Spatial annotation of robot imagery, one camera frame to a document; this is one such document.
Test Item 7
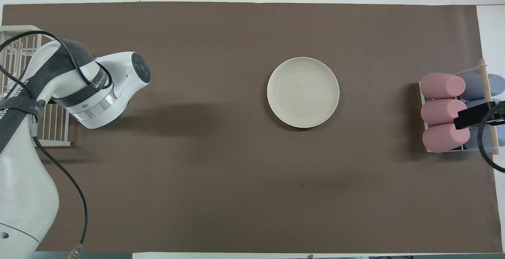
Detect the brown table mat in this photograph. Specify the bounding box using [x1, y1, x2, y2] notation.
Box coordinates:
[0, 2, 503, 253]

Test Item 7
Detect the cream round plate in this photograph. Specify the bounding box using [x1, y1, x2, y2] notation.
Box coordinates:
[267, 57, 340, 129]

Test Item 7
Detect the pink plastic cup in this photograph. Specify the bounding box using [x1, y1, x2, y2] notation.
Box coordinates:
[421, 99, 468, 126]
[422, 123, 471, 153]
[419, 73, 466, 99]

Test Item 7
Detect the white wire dish rack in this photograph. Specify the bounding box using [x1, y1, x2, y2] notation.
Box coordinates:
[0, 25, 71, 147]

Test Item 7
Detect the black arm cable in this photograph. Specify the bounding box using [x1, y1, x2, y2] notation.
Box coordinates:
[0, 30, 88, 259]
[477, 103, 505, 173]

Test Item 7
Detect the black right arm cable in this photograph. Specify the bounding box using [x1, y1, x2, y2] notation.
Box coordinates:
[477, 103, 505, 173]

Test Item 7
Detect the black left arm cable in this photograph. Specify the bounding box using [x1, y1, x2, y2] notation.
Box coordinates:
[0, 30, 88, 259]

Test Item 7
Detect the cup rack with wooden bar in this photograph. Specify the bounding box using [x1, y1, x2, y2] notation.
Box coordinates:
[418, 58, 501, 156]

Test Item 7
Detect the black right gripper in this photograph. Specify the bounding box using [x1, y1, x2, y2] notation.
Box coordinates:
[454, 101, 505, 130]

